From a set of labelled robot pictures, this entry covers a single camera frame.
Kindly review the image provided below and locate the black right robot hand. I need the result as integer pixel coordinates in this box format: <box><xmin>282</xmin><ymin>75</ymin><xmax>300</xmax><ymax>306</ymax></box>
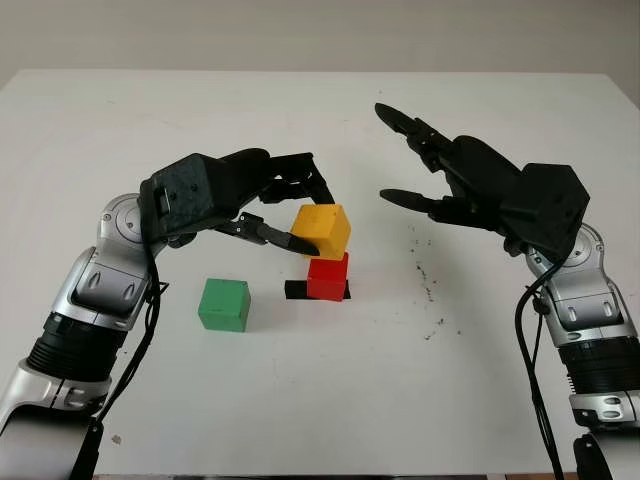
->
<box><xmin>374</xmin><ymin>102</ymin><xmax>525</xmax><ymax>235</ymax></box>

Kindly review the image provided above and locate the red wooden block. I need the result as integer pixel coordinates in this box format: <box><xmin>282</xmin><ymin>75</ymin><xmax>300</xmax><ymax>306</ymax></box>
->
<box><xmin>306</xmin><ymin>251</ymin><xmax>350</xmax><ymax>303</ymax></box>

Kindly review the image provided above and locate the yellow wooden block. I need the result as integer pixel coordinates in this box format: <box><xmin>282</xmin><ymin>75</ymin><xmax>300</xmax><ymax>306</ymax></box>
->
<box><xmin>289</xmin><ymin>203</ymin><xmax>353</xmax><ymax>260</ymax></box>

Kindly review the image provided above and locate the green wooden block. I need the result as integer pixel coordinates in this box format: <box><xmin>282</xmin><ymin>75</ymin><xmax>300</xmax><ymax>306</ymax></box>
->
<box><xmin>197</xmin><ymin>278</ymin><xmax>251</xmax><ymax>333</ymax></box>

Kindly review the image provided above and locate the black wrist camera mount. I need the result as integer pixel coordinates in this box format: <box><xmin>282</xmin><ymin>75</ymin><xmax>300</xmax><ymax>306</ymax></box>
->
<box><xmin>138</xmin><ymin>153</ymin><xmax>242</xmax><ymax>247</ymax></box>
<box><xmin>492</xmin><ymin>162</ymin><xmax>590</xmax><ymax>264</ymax></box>

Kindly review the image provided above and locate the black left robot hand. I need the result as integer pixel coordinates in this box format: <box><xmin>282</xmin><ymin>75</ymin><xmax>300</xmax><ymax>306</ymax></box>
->
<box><xmin>212</xmin><ymin>147</ymin><xmax>335</xmax><ymax>259</ymax></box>

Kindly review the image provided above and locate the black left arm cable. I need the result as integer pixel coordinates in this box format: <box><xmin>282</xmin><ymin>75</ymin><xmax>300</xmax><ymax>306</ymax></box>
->
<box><xmin>72</xmin><ymin>239</ymin><xmax>171</xmax><ymax>480</ymax></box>

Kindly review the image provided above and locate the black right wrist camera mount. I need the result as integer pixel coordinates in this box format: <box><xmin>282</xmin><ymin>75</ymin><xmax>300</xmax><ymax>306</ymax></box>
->
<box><xmin>492</xmin><ymin>162</ymin><xmax>590</xmax><ymax>264</ymax></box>

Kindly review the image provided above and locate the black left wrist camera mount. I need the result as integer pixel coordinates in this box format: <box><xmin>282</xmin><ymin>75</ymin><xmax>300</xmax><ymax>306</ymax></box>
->
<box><xmin>138</xmin><ymin>153</ymin><xmax>242</xmax><ymax>247</ymax></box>

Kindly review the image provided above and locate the black tape strip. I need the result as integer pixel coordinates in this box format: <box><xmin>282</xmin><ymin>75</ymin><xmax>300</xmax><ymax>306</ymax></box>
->
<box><xmin>283</xmin><ymin>279</ymin><xmax>352</xmax><ymax>303</ymax></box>

